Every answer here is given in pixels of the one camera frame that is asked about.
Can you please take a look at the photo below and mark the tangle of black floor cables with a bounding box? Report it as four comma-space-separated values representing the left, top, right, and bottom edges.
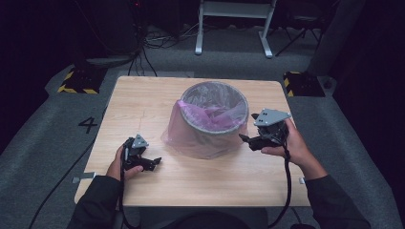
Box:
126, 22, 204, 78

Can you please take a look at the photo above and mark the hand-held gripper cable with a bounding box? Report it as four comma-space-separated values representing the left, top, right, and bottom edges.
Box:
117, 147, 141, 229
266, 139, 293, 229

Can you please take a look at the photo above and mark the grey pole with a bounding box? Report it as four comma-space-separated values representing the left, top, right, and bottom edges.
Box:
306, 0, 368, 76

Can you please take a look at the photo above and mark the person's right hand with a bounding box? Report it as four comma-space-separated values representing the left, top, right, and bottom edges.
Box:
260, 117, 312, 167

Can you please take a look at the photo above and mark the white metal stand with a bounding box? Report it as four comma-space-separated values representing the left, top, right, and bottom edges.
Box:
194, 0, 278, 59

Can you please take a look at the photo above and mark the long black floor cable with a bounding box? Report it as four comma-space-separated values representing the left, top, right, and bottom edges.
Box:
28, 106, 108, 229

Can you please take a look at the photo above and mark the black tripod stand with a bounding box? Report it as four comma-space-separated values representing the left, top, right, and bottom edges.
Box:
274, 10, 325, 58

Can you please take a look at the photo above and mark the green round bin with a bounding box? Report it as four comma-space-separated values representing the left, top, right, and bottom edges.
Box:
171, 80, 250, 159

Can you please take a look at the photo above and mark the right hand-held gripper cable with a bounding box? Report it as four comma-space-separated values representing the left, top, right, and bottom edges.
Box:
266, 139, 293, 229

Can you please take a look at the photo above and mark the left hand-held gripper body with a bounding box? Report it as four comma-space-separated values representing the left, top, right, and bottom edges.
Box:
121, 134, 151, 172

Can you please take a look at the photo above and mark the pink plastic bag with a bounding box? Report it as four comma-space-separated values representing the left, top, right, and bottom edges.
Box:
160, 80, 251, 160

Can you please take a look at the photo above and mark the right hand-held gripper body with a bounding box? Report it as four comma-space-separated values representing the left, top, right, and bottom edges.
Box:
250, 108, 292, 151

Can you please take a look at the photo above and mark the left hand-held gripper cable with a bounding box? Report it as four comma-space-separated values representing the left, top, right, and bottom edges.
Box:
117, 147, 141, 229

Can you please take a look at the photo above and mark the black yellow striped base plate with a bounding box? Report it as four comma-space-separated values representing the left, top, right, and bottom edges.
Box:
283, 71, 327, 98
56, 66, 108, 95

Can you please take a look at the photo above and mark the person's torso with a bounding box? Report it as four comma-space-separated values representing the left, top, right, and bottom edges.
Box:
159, 211, 256, 229

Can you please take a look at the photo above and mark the person's left hand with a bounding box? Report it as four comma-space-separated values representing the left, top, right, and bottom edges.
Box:
105, 144, 144, 182

